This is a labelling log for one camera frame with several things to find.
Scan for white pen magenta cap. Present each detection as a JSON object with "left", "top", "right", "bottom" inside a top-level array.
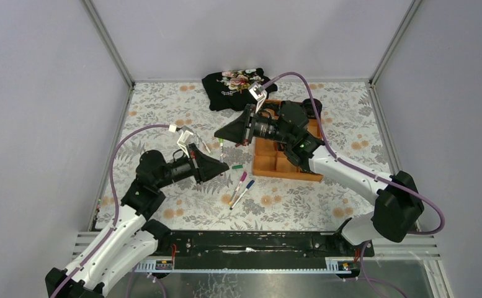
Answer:
[{"left": 228, "top": 171, "right": 247, "bottom": 206}]

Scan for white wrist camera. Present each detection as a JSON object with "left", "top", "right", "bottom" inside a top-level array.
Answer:
[
  {"left": 249, "top": 83, "right": 268, "bottom": 114},
  {"left": 168, "top": 124, "right": 195, "bottom": 157}
]

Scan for orange wooden compartment tray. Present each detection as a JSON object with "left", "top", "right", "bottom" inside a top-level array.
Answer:
[{"left": 252, "top": 100, "right": 323, "bottom": 182}]

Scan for black floral folded shirt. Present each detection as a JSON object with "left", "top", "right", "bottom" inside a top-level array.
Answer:
[{"left": 202, "top": 68, "right": 270, "bottom": 111}]

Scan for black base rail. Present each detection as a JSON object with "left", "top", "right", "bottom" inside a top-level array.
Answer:
[{"left": 152, "top": 230, "right": 375, "bottom": 273}]

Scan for white pen blue cap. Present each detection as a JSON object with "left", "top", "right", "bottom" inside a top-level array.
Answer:
[{"left": 230, "top": 180, "right": 255, "bottom": 210}]

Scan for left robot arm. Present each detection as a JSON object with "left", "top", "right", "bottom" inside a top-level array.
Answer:
[{"left": 45, "top": 144, "right": 230, "bottom": 297}]

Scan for rolled black belt top right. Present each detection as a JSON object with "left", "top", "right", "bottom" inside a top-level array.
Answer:
[{"left": 303, "top": 98, "right": 323, "bottom": 119}]

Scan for white pen light green cap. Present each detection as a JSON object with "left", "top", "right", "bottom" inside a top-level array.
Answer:
[{"left": 219, "top": 138, "right": 224, "bottom": 163}]

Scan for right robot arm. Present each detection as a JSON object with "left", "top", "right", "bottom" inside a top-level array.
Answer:
[{"left": 214, "top": 101, "right": 424, "bottom": 246}]

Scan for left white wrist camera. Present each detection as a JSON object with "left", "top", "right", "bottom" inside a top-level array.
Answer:
[{"left": 168, "top": 124, "right": 195, "bottom": 157}]

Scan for floral patterned table mat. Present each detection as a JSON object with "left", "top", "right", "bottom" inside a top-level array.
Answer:
[{"left": 91, "top": 81, "right": 391, "bottom": 231}]

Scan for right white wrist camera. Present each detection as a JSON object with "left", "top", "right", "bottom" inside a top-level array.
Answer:
[{"left": 249, "top": 83, "right": 268, "bottom": 114}]

